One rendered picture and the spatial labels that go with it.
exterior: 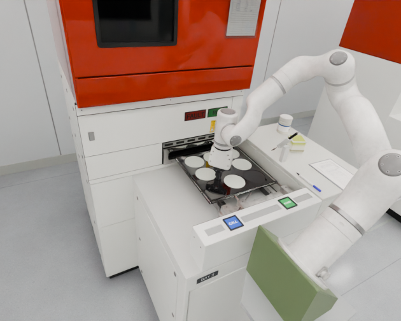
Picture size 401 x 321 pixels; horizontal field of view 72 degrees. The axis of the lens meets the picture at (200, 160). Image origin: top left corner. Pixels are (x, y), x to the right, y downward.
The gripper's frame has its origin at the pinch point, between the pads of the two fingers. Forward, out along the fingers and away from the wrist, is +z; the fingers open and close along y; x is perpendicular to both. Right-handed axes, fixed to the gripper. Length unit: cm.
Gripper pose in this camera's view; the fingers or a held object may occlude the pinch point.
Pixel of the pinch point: (218, 174)
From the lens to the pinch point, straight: 129.0
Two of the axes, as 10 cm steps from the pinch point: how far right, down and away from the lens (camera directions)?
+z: -0.8, 8.2, 5.6
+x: 3.5, -5.0, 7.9
